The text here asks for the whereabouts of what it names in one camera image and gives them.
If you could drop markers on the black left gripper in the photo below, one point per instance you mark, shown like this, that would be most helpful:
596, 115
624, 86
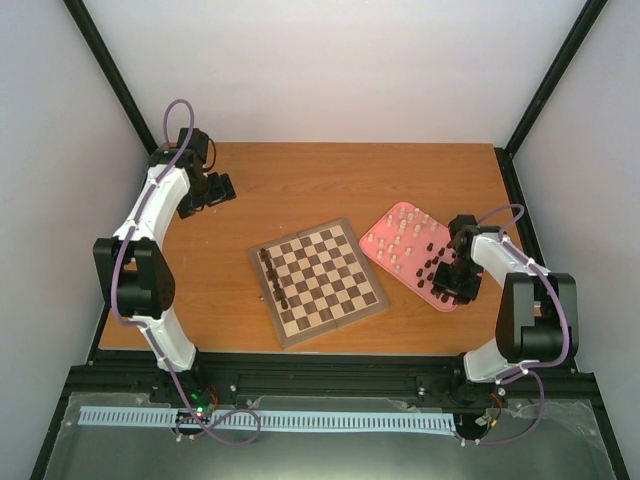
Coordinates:
223, 191

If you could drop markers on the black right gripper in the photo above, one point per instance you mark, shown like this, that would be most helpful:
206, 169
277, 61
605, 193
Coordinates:
462, 296

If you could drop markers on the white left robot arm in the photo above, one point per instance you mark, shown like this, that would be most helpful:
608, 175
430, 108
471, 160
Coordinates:
135, 278

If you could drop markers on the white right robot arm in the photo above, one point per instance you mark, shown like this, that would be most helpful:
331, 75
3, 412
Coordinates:
537, 322

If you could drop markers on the wooden chess board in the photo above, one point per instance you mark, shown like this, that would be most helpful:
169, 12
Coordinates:
324, 276

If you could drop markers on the pink plastic tray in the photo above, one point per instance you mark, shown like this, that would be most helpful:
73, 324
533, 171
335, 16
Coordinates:
395, 237

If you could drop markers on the light blue cable duct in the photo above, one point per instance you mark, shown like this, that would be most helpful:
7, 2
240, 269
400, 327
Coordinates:
271, 421

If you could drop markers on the black aluminium frame rail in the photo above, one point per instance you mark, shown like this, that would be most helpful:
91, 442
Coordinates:
235, 377

